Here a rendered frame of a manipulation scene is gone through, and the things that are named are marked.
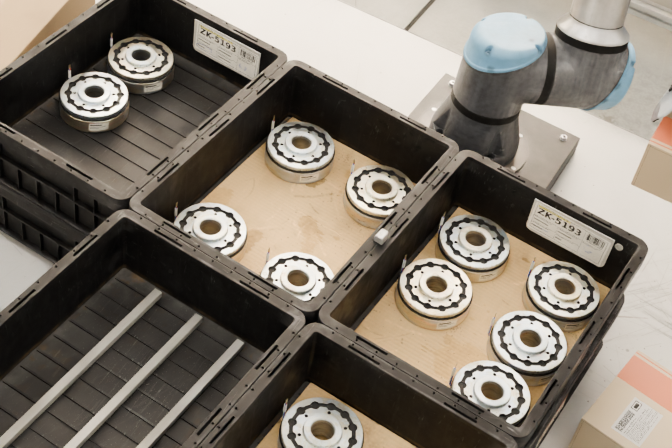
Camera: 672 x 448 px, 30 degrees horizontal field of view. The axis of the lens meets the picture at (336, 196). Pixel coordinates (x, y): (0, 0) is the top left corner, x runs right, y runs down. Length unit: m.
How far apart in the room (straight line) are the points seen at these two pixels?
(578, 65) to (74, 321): 0.86
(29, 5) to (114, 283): 0.57
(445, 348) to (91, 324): 0.47
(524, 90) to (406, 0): 1.68
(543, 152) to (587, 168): 0.10
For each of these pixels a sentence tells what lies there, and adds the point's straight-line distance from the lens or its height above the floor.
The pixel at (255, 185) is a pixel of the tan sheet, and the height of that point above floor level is 0.83.
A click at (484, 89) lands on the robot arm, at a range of 1.97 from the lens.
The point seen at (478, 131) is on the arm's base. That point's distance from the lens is 2.02.
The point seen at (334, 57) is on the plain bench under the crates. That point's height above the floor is 0.70.
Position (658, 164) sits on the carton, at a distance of 1.64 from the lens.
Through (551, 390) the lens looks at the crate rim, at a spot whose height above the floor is 0.93.
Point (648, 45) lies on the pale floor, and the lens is 3.72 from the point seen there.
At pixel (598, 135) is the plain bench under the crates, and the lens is 2.26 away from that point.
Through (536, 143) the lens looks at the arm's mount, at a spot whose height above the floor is 0.74.
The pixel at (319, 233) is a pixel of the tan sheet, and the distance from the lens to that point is 1.79.
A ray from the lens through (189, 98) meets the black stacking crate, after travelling 1.97.
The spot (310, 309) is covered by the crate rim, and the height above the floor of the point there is 0.93.
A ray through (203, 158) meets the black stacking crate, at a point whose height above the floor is 0.90.
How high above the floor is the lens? 2.15
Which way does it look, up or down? 46 degrees down
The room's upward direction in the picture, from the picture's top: 11 degrees clockwise
